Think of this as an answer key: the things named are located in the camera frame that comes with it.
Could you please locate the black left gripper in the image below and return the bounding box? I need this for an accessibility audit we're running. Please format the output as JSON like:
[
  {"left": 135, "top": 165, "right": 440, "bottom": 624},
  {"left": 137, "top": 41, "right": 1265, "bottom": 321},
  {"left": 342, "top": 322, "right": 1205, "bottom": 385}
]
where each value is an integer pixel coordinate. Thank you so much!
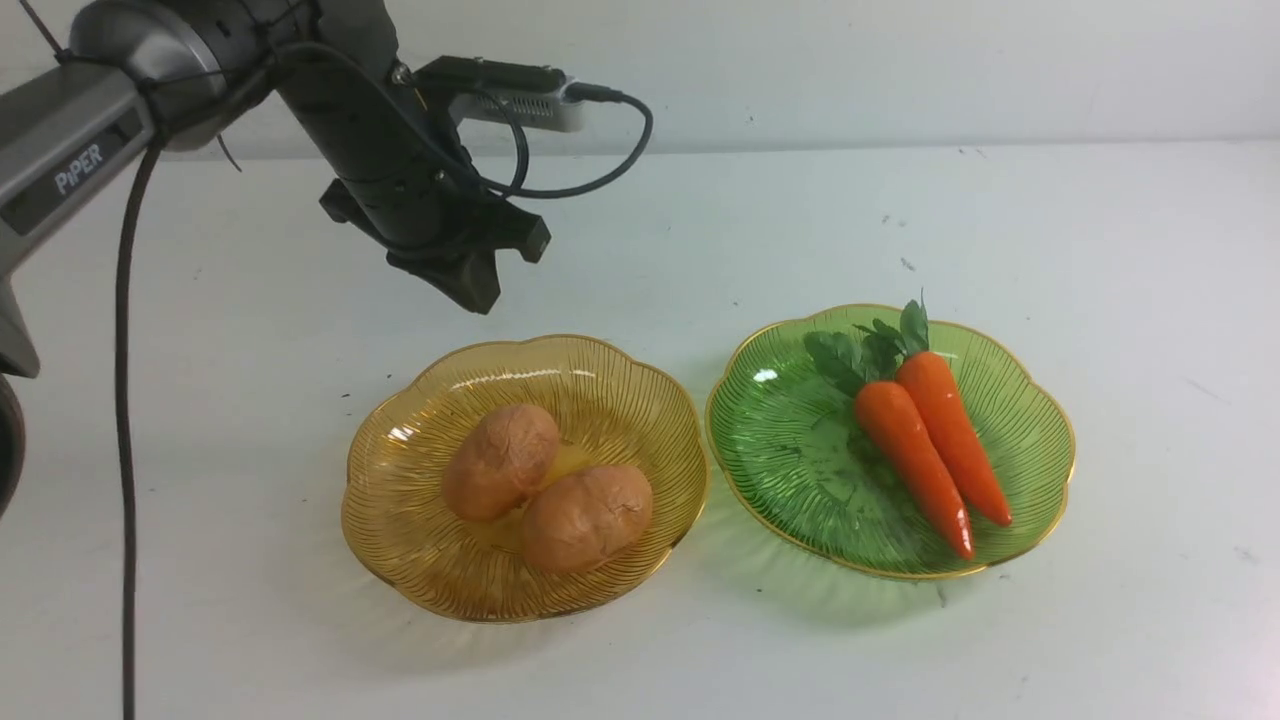
[{"left": 276, "top": 41, "right": 550, "bottom": 315}]

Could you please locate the brown toy potato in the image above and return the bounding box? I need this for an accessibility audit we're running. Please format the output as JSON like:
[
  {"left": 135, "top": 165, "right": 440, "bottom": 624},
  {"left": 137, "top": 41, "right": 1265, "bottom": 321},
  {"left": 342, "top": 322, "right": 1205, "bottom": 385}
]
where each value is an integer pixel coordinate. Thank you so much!
[
  {"left": 521, "top": 465, "right": 654, "bottom": 574},
  {"left": 442, "top": 404, "right": 561, "bottom": 521}
]

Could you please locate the orange toy carrot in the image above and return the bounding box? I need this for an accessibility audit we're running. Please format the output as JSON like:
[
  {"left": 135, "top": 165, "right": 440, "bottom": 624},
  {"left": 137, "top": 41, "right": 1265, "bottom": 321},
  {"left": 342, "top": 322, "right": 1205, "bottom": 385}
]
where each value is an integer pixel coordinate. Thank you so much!
[
  {"left": 858, "top": 300, "right": 1012, "bottom": 527},
  {"left": 803, "top": 331, "right": 975, "bottom": 561}
]

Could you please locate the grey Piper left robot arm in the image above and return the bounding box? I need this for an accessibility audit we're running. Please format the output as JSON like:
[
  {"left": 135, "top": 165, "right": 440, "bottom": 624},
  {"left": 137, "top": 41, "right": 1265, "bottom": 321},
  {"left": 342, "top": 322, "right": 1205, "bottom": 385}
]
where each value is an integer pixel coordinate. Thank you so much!
[{"left": 1, "top": 1, "right": 550, "bottom": 378}]

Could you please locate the amber ribbed plastic plate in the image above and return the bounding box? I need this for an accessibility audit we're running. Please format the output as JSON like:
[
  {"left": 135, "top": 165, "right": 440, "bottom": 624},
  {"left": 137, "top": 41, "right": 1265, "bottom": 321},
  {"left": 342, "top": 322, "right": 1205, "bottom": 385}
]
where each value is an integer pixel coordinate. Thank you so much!
[{"left": 340, "top": 334, "right": 710, "bottom": 624}]

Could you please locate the green ribbed plastic plate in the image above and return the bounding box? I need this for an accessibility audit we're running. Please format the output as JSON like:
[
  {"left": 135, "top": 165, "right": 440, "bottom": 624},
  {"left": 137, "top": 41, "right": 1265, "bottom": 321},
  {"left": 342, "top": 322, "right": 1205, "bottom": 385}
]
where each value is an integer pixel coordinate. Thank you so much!
[{"left": 707, "top": 304, "right": 1076, "bottom": 582}]

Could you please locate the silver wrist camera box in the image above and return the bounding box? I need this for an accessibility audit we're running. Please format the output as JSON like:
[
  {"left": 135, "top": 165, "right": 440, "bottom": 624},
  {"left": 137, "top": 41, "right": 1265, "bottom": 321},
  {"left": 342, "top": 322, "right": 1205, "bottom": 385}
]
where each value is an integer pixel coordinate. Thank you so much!
[{"left": 413, "top": 56, "right": 585, "bottom": 135}]

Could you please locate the black camera cable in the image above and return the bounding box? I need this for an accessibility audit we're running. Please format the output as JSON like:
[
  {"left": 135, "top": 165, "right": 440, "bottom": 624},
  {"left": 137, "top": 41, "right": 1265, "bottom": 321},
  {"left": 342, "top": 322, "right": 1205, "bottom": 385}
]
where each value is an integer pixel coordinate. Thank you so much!
[{"left": 470, "top": 82, "right": 655, "bottom": 201}]

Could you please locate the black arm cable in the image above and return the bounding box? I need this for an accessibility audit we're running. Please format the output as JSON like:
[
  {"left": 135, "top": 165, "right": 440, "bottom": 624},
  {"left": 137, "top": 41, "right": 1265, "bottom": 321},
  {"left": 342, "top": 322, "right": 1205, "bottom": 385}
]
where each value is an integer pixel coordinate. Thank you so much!
[{"left": 113, "top": 129, "right": 169, "bottom": 720}]

